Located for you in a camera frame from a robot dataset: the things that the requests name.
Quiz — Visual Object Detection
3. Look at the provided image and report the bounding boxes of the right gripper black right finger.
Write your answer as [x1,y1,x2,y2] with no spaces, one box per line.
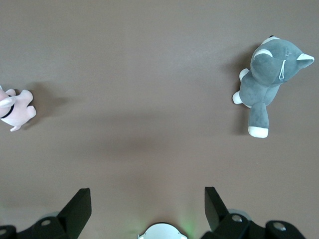
[200,187,307,239]

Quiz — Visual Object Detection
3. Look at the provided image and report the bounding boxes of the grey and white husky plush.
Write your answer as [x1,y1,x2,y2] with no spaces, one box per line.
[232,36,315,139]

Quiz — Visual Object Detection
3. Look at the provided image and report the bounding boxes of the white and pink dog plush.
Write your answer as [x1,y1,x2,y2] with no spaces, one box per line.
[0,86,37,132]

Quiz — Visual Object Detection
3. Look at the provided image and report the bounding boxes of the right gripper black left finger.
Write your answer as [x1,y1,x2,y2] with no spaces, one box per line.
[0,188,92,239]

